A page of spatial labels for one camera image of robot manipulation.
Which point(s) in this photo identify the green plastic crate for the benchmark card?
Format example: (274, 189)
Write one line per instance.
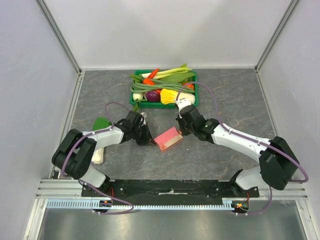
(145, 104)

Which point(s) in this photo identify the large green leaf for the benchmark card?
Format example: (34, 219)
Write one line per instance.
(177, 77)

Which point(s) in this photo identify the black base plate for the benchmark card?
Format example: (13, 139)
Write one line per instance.
(126, 188)

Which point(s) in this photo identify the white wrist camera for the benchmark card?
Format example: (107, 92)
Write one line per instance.
(182, 103)
(144, 115)

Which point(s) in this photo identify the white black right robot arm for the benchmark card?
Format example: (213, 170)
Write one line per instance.
(277, 162)

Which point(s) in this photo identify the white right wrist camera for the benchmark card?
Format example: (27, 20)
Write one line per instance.
(182, 103)

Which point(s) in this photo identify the red chili pepper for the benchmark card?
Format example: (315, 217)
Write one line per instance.
(152, 75)

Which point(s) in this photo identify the green long beans bundle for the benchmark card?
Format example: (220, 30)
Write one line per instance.
(139, 87)

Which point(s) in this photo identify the pale green celery stalk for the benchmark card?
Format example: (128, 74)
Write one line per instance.
(170, 72)

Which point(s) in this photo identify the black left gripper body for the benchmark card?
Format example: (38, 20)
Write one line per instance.
(141, 134)

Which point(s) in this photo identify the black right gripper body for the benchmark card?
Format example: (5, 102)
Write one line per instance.
(186, 124)

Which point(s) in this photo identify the yellow napa cabbage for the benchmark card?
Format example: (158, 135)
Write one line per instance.
(168, 96)

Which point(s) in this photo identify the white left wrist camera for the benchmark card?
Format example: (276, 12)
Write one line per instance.
(144, 115)

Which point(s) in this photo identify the pink express box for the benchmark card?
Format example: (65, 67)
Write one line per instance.
(168, 139)

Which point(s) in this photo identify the slotted cable duct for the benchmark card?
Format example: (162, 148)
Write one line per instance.
(97, 204)

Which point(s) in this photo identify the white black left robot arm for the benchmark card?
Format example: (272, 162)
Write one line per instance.
(74, 154)

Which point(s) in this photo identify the orange pumpkin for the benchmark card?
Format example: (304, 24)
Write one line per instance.
(189, 85)

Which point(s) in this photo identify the purple onion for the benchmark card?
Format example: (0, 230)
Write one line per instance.
(153, 96)

